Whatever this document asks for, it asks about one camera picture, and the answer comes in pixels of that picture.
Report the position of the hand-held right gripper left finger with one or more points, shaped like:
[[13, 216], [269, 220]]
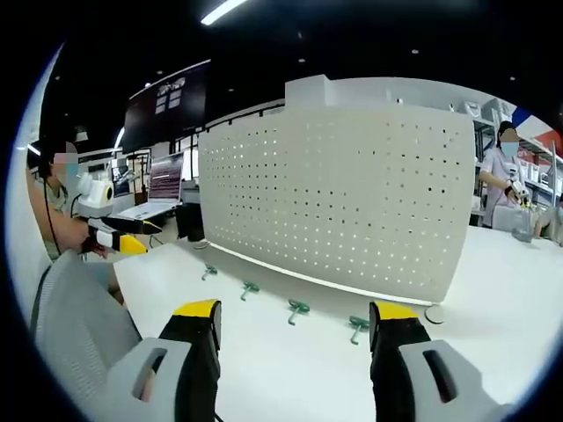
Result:
[[176, 378]]

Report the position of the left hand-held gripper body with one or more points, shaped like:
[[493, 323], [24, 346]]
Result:
[[94, 193]]

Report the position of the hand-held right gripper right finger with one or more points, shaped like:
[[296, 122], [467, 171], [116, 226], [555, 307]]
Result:
[[400, 378]]

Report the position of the green hook assembly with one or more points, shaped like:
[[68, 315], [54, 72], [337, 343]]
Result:
[[297, 308], [358, 327], [209, 272], [249, 290]]

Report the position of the white perforated mounting plate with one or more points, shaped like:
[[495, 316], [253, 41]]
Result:
[[334, 198]]

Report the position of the person's grey shirt torso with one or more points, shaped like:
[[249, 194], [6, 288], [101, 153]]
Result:
[[61, 195]]

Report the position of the open silver laptop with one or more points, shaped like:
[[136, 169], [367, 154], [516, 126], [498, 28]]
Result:
[[163, 180]]

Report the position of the black office chair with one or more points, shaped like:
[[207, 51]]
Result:
[[189, 222]]

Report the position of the grey mesh chair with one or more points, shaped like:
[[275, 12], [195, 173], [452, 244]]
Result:
[[79, 316]]

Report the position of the grey container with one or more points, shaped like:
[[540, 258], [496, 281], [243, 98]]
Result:
[[512, 222]]

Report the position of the long ceiling light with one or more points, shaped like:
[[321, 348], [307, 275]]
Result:
[[222, 12]]

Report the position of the white square pillar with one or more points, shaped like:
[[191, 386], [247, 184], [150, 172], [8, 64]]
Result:
[[305, 90]]

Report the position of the large black wall screen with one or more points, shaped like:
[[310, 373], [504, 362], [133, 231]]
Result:
[[176, 101]]

